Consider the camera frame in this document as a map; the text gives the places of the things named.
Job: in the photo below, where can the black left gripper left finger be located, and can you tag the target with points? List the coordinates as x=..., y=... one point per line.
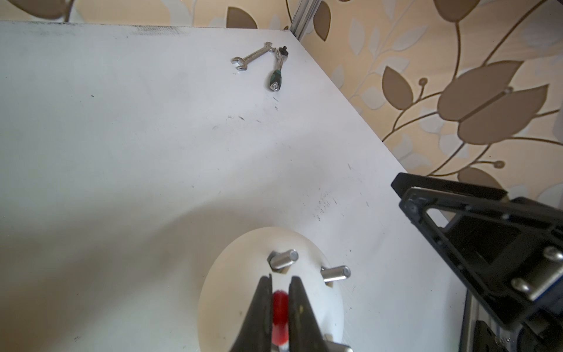
x=255, y=334

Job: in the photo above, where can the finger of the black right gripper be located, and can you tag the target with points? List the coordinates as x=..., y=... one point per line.
x=508, y=254

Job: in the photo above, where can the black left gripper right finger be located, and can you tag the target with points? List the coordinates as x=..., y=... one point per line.
x=304, y=332

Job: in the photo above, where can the red screw sleeve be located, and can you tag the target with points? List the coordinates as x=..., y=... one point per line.
x=280, y=328

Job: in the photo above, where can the white dome with screws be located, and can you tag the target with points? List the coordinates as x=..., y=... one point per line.
x=232, y=280

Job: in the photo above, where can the silver protruding screw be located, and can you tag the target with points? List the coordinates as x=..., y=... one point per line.
x=278, y=261
x=335, y=274

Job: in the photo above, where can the silver combination wrench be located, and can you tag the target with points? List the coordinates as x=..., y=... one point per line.
x=242, y=63

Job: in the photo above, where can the green handled ratchet wrench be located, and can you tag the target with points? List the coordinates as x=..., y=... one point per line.
x=275, y=80

